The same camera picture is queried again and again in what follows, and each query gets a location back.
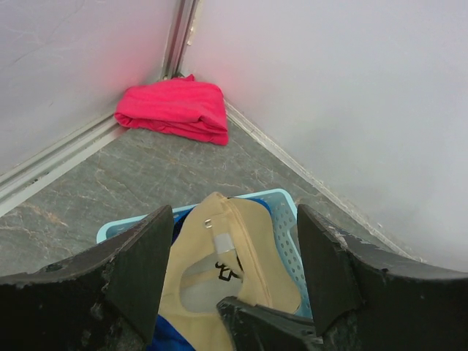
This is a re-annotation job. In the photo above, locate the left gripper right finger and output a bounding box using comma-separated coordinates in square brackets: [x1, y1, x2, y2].
[297, 204, 467, 350]

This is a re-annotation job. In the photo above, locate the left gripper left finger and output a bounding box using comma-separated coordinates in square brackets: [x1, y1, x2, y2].
[1, 205, 173, 350]

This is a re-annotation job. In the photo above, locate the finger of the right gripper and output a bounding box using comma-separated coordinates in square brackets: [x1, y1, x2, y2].
[216, 296, 324, 351]

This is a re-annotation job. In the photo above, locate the tan sport cap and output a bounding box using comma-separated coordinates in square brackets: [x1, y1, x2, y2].
[156, 192, 303, 351]

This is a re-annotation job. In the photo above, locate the blue hat in basket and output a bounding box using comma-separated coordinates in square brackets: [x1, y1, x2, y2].
[149, 199, 273, 351]

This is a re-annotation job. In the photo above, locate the magenta cloth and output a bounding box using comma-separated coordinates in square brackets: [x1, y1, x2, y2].
[114, 75, 229, 146]

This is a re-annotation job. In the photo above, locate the left corner aluminium post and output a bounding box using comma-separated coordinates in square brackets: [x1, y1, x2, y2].
[161, 0, 199, 80]

